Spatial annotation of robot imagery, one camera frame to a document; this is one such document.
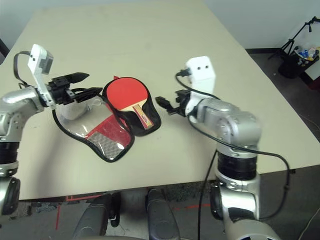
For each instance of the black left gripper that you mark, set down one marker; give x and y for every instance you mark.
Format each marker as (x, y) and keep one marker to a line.
(60, 92)

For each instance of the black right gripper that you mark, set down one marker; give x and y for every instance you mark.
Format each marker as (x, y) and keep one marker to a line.
(182, 100)

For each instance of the red black paddle case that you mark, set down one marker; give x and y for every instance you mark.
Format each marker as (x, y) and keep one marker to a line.
(147, 120)

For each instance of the red ping-pong paddle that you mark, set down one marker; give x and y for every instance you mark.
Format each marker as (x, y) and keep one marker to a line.
(125, 92)

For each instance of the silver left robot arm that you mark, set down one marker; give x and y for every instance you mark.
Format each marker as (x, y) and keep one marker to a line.
(17, 98)

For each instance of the grey right robot leg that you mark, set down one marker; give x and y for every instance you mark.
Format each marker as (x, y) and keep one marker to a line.
(160, 217)

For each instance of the grey robot leg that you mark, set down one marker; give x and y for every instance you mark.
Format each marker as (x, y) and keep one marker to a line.
(95, 217)
(160, 217)

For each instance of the black trash bin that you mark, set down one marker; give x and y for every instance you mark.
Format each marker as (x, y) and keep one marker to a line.
(290, 67)

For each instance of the grey left robot leg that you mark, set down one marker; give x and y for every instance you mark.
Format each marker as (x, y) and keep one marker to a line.
(95, 217)

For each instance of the black tripod stand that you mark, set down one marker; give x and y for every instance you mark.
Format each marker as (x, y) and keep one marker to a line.
(290, 45)

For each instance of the dark red cabinet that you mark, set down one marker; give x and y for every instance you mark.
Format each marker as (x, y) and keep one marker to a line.
(313, 83)

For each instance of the white board panel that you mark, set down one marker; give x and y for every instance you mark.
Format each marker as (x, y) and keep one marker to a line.
(313, 68)

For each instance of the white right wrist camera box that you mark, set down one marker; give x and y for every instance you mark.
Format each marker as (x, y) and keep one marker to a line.
(201, 72)

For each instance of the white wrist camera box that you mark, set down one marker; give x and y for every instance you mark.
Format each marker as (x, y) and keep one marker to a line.
(201, 72)
(37, 57)

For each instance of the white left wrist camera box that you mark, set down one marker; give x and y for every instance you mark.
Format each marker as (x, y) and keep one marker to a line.
(37, 57)

